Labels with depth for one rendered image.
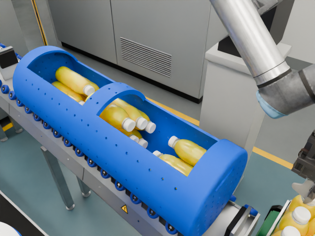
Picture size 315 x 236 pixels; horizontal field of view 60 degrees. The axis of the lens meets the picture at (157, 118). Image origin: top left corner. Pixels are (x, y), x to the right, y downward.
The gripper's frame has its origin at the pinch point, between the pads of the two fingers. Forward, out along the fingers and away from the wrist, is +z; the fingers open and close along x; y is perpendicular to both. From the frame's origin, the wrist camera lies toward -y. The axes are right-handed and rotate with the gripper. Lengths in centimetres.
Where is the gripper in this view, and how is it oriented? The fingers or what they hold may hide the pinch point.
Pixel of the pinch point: (311, 196)
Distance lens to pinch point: 88.1
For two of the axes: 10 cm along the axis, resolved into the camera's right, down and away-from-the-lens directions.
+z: 0.0, 7.4, 6.7
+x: -6.6, 5.0, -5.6
